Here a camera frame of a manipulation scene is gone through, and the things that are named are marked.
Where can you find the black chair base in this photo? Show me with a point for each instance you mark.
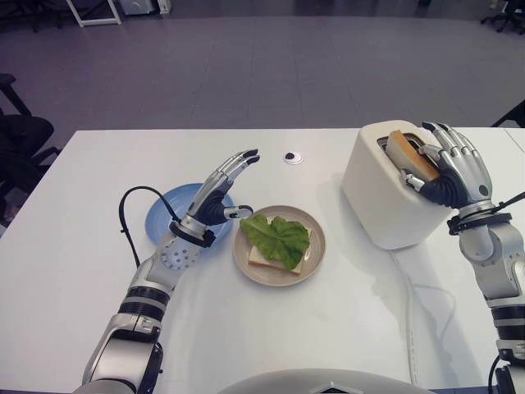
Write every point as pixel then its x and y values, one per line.
pixel 502 18

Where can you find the beige plate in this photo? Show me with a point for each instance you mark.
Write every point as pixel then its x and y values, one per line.
pixel 246 254

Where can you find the cream toaster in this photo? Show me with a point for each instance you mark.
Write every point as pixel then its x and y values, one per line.
pixel 381 193

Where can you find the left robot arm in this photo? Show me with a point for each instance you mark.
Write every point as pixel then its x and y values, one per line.
pixel 152 287

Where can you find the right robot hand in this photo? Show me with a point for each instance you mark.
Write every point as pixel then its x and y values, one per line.
pixel 459 172

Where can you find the blue plate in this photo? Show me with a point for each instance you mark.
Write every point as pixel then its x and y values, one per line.
pixel 164 213

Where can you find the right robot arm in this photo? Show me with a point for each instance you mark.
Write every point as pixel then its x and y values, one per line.
pixel 496 262

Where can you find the green lettuce leaf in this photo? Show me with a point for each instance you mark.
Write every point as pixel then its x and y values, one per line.
pixel 277 240

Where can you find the bread slice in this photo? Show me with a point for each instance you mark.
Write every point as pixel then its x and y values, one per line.
pixel 287 262
pixel 410 158

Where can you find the robot body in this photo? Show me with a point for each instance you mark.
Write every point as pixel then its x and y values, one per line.
pixel 324 381

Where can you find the white table frame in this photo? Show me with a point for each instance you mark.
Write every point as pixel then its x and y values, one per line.
pixel 92 12

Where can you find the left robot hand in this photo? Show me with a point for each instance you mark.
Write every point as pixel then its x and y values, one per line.
pixel 213 193

